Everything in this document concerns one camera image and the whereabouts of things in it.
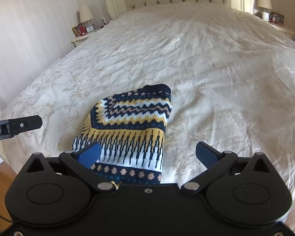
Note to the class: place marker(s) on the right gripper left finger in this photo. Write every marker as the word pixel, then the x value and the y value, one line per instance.
pixel 88 155

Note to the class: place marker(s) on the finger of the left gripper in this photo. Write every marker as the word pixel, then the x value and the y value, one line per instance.
pixel 24 124

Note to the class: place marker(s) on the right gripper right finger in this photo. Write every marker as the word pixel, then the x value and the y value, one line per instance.
pixel 207 155

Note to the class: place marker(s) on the navy yellow patterned knit sweater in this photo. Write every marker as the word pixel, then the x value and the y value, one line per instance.
pixel 130 128

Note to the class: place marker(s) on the cream floral bedspread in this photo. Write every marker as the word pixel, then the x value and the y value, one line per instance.
pixel 232 80

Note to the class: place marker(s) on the cream left nightstand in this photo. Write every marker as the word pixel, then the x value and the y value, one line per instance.
pixel 79 40

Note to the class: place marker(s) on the cream nightstand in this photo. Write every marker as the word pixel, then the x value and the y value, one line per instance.
pixel 79 40
pixel 287 32

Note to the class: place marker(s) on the red candle jar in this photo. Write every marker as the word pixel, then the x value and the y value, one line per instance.
pixel 82 29

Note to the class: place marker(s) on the small white alarm clock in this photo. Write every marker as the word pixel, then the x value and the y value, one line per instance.
pixel 90 28

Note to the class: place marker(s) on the left bedside table lamp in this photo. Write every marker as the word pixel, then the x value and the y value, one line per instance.
pixel 86 16

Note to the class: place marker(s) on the bedside table lamp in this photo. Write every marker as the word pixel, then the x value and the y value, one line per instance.
pixel 265 7
pixel 86 16

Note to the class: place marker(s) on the cream right nightstand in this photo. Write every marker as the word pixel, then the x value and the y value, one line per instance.
pixel 287 32

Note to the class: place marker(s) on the right bedside table lamp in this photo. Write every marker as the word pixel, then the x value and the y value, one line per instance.
pixel 265 7

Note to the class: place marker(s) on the wooden picture frame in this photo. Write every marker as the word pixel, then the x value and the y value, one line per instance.
pixel 76 30

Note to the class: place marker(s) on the white wall socket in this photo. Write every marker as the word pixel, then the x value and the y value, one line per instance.
pixel 103 21

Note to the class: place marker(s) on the dark frame on right nightstand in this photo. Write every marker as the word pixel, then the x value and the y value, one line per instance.
pixel 276 18

